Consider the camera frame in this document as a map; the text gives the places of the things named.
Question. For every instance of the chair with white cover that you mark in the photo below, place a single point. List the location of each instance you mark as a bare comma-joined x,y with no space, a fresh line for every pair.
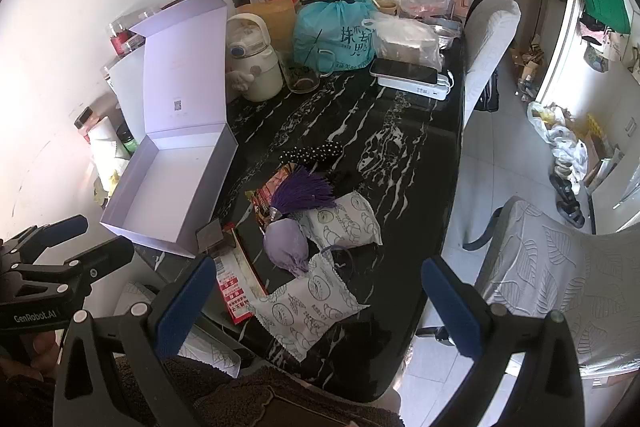
487,42

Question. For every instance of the white kettle jug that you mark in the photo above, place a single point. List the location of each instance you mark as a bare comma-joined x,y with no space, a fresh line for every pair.
255,72

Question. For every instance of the pink clear plastic bag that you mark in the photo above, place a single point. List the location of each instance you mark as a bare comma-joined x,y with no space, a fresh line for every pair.
420,2

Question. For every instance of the red white snack packet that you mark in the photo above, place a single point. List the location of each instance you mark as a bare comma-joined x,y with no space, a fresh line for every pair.
232,292

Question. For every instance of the white patterned sachet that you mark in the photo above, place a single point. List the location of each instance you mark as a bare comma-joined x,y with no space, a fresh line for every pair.
305,307
340,222

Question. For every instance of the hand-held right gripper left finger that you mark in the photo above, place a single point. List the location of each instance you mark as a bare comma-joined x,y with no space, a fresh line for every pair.
185,302

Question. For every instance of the yellow red snack bag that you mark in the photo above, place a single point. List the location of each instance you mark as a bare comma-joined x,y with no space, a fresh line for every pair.
262,202

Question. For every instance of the pink jar with black lid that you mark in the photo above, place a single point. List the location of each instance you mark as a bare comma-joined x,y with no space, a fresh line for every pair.
85,117

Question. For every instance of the person's left forearm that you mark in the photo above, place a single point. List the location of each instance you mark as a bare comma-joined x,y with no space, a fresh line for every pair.
20,402

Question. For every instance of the black bag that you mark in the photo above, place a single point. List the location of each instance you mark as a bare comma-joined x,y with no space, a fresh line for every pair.
487,92

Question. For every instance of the white plastic bags on floor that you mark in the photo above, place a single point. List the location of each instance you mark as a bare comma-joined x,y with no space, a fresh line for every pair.
560,142

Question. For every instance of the clear jar with red label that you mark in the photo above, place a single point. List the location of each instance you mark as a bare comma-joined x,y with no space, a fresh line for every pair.
122,39

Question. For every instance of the yellow crumpled wrapper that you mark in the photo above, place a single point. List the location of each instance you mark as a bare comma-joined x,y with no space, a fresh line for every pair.
107,187

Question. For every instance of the person's left hand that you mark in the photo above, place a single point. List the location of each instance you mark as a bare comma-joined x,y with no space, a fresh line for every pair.
42,354

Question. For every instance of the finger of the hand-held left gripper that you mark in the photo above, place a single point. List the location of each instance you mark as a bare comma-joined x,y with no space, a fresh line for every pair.
67,227
107,257

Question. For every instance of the black sandals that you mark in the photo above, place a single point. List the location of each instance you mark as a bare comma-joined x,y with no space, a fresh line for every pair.
570,202

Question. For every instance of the lavender gift box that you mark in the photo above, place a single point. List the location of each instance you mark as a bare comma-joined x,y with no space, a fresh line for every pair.
170,187

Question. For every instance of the tan paper bag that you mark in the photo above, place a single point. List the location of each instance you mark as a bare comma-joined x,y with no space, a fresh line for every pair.
272,19

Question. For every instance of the metal bowl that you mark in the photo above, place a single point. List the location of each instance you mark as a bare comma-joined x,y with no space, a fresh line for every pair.
445,29

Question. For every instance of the glass mug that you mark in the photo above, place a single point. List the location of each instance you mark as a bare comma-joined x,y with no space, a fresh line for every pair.
300,74

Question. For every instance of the black smartphone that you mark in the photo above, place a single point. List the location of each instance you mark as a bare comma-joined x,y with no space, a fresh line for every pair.
400,69

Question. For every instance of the green lidded jar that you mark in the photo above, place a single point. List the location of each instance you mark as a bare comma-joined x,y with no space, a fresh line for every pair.
126,139

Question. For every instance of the cardboard clutter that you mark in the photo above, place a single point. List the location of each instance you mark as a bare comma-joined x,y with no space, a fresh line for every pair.
527,62

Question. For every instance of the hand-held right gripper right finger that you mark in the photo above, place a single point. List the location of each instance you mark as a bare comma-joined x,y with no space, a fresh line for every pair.
450,307

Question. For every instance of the black bow hair clip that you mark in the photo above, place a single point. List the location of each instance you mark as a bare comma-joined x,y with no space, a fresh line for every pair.
345,179

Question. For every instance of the teal plastic bag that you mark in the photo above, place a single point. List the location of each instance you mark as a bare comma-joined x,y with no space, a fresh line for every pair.
330,32

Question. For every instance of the white flat box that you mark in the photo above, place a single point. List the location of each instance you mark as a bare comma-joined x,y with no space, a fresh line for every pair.
415,89

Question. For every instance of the black white-dotted hair clip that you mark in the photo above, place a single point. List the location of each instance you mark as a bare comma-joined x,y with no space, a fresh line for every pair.
310,153

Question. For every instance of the paper towel roll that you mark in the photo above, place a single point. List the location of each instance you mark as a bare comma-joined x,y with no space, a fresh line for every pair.
102,142

